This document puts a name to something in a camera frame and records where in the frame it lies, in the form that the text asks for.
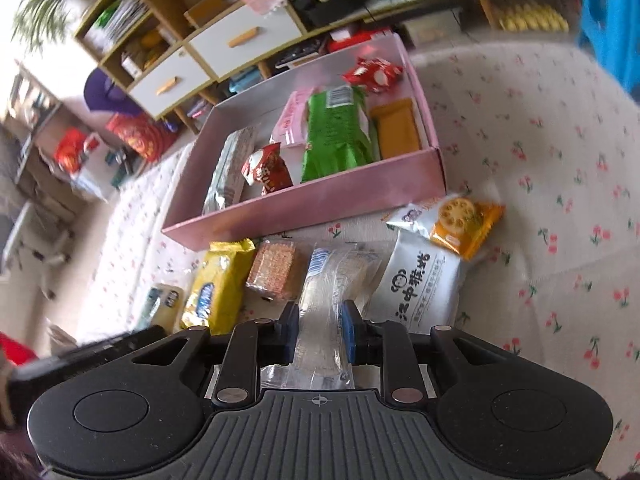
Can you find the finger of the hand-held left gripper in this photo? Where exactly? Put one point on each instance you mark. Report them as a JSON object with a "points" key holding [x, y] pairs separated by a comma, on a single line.
{"points": [[130, 342]]}

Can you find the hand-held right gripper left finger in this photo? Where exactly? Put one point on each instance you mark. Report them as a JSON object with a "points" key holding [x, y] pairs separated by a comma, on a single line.
{"points": [[290, 332]]}

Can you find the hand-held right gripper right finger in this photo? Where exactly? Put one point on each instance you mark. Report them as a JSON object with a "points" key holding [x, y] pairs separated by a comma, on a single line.
{"points": [[350, 332]]}

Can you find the clear bread packet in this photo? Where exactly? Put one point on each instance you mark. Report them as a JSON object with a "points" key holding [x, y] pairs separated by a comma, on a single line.
{"points": [[322, 300]]}

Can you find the pink cardboard box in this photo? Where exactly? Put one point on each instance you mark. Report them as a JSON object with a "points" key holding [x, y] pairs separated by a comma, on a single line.
{"points": [[310, 205]]}

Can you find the red snack packet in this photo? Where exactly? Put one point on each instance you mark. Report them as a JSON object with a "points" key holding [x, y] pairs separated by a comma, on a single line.
{"points": [[265, 170]]}

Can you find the silver grey snack packet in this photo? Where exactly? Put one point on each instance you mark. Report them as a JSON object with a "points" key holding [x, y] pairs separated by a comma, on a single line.
{"points": [[227, 175]]}

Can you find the green snack packet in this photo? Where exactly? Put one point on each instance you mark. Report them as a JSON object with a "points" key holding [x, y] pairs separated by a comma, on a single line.
{"points": [[340, 135]]}

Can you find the golden orange wafer packet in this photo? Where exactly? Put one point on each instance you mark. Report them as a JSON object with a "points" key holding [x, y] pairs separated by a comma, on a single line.
{"points": [[397, 130]]}

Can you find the pink snack packet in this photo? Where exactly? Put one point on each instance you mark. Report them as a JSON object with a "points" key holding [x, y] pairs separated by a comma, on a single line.
{"points": [[292, 120]]}

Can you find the red packet with white circles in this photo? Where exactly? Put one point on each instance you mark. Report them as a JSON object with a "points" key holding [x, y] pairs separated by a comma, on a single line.
{"points": [[372, 74]]}

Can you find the cream cake packet blue print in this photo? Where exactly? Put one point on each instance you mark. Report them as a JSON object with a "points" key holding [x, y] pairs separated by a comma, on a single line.
{"points": [[162, 305]]}

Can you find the brown crispy cake packet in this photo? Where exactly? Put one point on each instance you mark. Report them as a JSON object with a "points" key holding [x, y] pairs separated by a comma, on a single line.
{"points": [[274, 267]]}

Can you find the white packet with black print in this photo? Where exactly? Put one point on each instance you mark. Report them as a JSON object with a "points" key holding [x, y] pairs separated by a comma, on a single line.
{"points": [[425, 285]]}

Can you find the yellow biscuit packet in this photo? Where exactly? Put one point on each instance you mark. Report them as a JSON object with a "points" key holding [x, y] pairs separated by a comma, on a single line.
{"points": [[215, 285]]}

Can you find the white and orange snack packet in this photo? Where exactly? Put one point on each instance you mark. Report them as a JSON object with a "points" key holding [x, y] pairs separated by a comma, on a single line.
{"points": [[460, 222]]}

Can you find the white shopping bag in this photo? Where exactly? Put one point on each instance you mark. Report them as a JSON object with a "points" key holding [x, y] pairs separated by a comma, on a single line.
{"points": [[82, 160]]}

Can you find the red printed bag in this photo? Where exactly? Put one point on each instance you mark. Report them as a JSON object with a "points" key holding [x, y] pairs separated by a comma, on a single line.
{"points": [[142, 137]]}

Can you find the cherry print tablecloth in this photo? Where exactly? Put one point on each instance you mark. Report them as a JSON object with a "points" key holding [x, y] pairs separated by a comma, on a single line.
{"points": [[550, 185]]}

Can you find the purple hat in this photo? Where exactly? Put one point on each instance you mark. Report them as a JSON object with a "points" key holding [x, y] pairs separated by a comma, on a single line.
{"points": [[107, 92]]}

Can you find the clear storage box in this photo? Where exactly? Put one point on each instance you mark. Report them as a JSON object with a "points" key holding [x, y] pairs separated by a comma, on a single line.
{"points": [[245, 82]]}

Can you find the red and white box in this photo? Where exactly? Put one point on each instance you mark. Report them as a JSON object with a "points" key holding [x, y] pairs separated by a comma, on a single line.
{"points": [[355, 39]]}

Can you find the wooden cabinet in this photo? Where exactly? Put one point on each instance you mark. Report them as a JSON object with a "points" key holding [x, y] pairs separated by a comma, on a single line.
{"points": [[200, 25]]}

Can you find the yellow egg tray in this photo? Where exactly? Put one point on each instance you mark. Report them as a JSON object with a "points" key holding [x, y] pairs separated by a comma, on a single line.
{"points": [[532, 19]]}

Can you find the blue plastic stool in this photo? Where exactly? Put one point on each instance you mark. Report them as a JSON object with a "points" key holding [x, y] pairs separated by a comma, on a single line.
{"points": [[610, 20]]}

